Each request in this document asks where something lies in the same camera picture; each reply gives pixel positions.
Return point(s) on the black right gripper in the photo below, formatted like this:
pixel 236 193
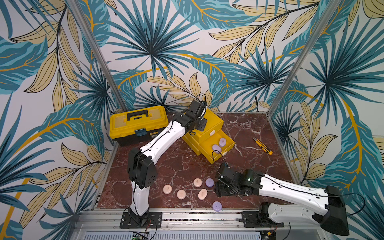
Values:
pixel 223 184

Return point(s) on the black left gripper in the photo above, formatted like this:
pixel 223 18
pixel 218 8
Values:
pixel 204 121

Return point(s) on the purple round earphone case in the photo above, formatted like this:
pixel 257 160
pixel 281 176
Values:
pixel 217 206
pixel 209 182
pixel 216 149

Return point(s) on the yellow drawer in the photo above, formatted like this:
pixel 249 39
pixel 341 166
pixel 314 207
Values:
pixel 206 146

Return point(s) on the purple oval earphone case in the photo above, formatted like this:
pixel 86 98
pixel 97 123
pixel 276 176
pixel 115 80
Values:
pixel 222 142

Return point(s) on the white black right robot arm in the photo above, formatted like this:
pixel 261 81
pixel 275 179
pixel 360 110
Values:
pixel 320 207

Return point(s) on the yellow plastic drawer cabinet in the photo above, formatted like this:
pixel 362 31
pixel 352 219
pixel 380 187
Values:
pixel 213 124

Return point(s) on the pink oval earphone case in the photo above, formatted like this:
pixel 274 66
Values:
pixel 202 194

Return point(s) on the pink round earphone case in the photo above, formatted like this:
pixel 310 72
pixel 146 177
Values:
pixel 167 189
pixel 181 194
pixel 197 182

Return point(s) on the yellow black utility knife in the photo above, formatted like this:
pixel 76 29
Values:
pixel 263 146

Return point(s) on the yellow black plastic toolbox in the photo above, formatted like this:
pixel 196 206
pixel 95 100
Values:
pixel 137 126

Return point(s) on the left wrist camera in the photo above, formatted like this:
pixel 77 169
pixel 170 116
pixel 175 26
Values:
pixel 196 109

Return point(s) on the left aluminium frame post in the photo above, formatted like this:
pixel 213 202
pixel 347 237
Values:
pixel 86 28

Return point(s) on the aluminium frame post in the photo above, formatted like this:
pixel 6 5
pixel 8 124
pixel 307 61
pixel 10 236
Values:
pixel 86 28
pixel 319 28

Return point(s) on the right aluminium frame post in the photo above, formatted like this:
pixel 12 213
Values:
pixel 319 28

